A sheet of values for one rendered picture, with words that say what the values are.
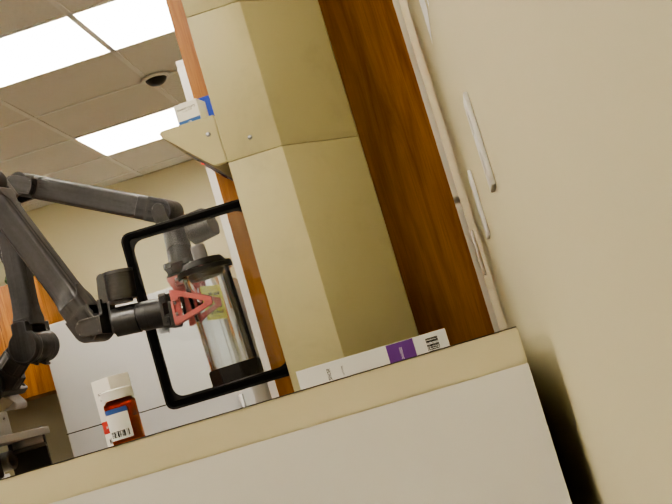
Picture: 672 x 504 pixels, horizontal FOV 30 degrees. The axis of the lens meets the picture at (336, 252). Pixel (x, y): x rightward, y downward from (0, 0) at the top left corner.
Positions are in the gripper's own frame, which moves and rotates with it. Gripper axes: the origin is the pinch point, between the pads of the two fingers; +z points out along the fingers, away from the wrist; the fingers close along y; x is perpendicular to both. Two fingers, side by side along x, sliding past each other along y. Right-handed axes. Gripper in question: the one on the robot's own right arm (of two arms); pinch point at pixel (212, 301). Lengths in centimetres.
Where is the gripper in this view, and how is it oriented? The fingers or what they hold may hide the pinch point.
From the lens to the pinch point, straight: 241.6
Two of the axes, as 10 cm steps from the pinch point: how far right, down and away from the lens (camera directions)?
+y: 1.1, 0.7, 9.9
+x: 2.0, 9.8, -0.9
